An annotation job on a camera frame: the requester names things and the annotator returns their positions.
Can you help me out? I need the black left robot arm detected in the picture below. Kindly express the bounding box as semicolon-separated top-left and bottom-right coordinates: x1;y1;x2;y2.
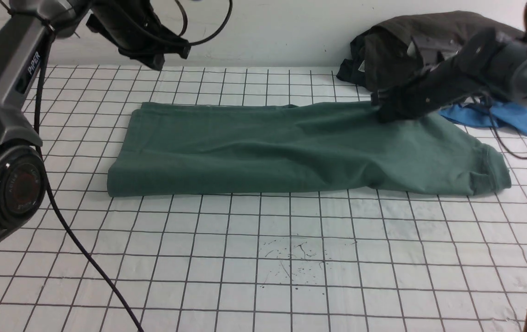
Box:
0;0;190;242

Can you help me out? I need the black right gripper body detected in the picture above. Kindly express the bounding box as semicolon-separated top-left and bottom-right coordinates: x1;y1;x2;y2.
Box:
373;69;465;124

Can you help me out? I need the green long-sleeved shirt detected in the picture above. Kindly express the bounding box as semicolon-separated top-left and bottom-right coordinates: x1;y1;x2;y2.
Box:
107;101;512;197

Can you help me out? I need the white grid table cloth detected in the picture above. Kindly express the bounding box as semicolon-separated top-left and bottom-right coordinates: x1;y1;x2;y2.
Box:
0;65;527;332

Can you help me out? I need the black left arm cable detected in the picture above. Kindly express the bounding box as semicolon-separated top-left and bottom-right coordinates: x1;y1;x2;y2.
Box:
33;0;234;332

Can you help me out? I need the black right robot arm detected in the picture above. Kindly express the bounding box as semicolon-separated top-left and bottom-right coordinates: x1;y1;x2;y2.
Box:
377;4;527;123

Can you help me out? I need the dark brown garment pile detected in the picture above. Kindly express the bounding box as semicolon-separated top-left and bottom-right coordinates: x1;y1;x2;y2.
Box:
336;11;524;92

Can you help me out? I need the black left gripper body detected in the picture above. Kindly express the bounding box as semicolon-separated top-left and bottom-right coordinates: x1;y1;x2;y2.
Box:
86;0;191;71

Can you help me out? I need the blue garment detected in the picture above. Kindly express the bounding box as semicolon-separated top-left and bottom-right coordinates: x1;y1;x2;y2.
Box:
438;101;527;136

